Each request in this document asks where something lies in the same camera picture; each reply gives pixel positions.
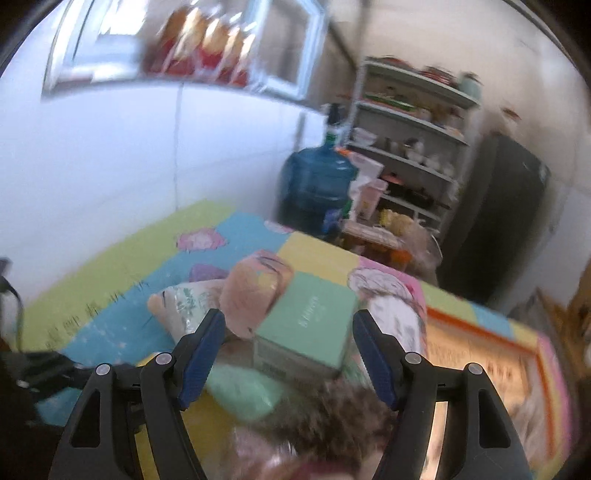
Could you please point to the clear plastic bag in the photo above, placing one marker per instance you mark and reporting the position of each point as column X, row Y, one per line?
column 420, row 244

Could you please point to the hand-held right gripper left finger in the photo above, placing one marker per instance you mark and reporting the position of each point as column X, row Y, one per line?
column 202, row 362

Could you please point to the bag of oranges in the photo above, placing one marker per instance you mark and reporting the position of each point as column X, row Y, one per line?
column 390, row 257

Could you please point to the blue water jug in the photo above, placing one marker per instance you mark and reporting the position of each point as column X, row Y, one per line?
column 314, row 184

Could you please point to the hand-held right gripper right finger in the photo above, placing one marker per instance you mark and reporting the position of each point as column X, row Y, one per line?
column 376, row 362

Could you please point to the white metal shelf unit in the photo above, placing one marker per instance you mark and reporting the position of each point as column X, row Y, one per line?
column 408, row 77

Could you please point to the dark grey fridge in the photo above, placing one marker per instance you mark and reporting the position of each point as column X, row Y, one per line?
column 498, row 221

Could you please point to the row of red packets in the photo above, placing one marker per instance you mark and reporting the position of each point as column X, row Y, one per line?
column 198, row 50

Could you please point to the floral plastic tissue pack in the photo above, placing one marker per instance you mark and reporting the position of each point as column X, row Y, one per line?
column 184, row 304

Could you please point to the noodle packet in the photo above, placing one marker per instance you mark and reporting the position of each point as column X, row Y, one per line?
column 369, row 233

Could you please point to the black water pump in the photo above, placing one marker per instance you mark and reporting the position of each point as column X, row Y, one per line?
column 333, row 122

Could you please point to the leopard print scrunchie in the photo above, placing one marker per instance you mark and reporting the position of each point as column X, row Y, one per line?
column 332, row 415

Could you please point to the mint green soft sponge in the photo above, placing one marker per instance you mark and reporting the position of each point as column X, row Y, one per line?
column 244, row 390

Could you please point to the mint green cardboard box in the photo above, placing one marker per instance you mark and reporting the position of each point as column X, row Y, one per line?
column 309, row 318

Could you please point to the aluminium frame window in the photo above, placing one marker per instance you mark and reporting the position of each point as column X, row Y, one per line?
column 281, row 46

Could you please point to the white paper bag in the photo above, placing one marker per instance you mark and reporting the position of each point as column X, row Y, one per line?
column 364, row 166

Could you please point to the pink soft pouch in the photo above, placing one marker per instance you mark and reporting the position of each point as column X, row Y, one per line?
column 249, row 295

